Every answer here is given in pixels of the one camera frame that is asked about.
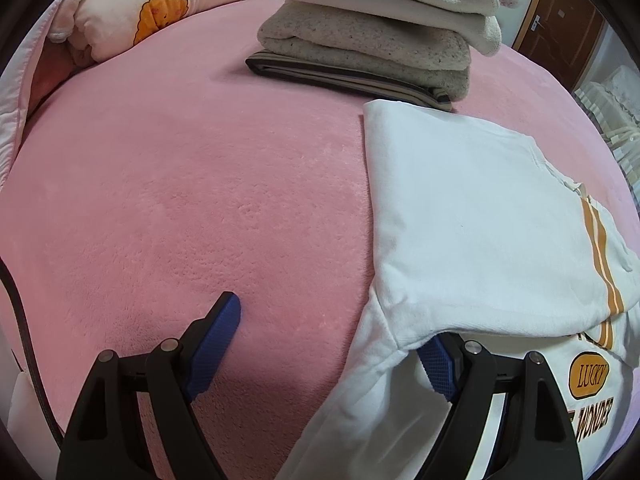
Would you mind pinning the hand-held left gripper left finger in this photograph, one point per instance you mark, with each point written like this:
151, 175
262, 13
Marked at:
215, 345

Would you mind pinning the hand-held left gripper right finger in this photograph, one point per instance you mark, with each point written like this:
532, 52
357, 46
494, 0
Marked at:
440, 370

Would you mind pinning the beige speckled folded garment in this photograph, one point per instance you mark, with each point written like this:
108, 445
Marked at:
360, 40

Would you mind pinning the brown wooden door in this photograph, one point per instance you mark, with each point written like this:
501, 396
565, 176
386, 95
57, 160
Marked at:
555, 15

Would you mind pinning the pink pillow with orange print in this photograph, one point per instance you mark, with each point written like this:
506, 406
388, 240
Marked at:
125, 15

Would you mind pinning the white printed sweatshirt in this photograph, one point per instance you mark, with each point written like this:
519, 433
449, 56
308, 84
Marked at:
475, 210

